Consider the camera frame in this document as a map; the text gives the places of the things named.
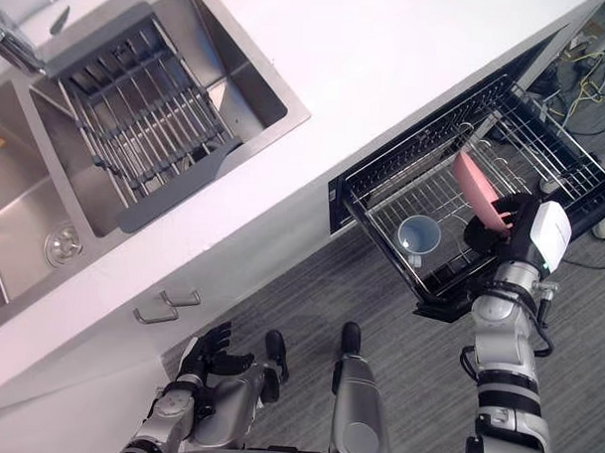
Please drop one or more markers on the black built-in dishwasher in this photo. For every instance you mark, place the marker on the black built-in dishwasher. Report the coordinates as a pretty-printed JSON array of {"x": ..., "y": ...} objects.
[{"x": 485, "y": 123}]

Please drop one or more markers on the round sink drain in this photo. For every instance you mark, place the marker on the round sink drain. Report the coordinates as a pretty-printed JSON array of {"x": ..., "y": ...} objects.
[{"x": 63, "y": 245}]

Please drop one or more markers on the chrome faucet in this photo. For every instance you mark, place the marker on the chrome faucet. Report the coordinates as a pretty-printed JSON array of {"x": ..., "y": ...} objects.
[{"x": 13, "y": 45}]

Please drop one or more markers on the silver robot leg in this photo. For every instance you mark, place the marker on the silver robot leg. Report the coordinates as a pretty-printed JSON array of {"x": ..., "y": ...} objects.
[
  {"x": 361, "y": 402},
  {"x": 236, "y": 403}
]

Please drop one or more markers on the pink plate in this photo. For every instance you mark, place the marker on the pink plate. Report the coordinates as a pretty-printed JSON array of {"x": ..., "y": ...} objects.
[{"x": 475, "y": 188}]

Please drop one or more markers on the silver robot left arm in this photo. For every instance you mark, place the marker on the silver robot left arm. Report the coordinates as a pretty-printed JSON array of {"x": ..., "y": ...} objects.
[{"x": 169, "y": 411}]

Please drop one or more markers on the black knife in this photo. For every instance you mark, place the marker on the black knife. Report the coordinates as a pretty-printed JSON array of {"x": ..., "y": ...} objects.
[{"x": 60, "y": 20}]

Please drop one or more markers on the silver robot right leg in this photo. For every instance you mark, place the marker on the silver robot right leg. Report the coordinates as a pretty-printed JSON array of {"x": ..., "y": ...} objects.
[{"x": 361, "y": 402}]

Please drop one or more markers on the white cabinet run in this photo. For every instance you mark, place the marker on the white cabinet run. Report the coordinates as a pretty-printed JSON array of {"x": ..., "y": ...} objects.
[{"x": 79, "y": 368}]

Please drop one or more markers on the grey round rack fitting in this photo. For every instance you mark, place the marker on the grey round rack fitting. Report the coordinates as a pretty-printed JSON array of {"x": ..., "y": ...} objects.
[{"x": 548, "y": 186}]

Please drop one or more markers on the grey sink drying rack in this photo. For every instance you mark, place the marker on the grey sink drying rack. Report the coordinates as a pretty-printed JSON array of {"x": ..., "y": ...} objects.
[{"x": 147, "y": 126}]

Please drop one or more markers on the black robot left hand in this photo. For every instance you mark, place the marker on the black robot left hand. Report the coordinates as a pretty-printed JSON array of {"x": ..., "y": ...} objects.
[{"x": 198, "y": 354}]

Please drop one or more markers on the stainless steel double sink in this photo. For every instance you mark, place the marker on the stainless steel double sink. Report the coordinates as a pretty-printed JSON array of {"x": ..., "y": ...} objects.
[{"x": 229, "y": 60}]

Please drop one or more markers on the silver robot left leg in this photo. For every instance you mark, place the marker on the silver robot left leg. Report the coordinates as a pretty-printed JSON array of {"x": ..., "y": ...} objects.
[{"x": 236, "y": 403}]

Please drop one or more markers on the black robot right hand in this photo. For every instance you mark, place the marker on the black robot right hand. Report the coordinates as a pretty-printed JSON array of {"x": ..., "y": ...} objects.
[{"x": 546, "y": 235}]

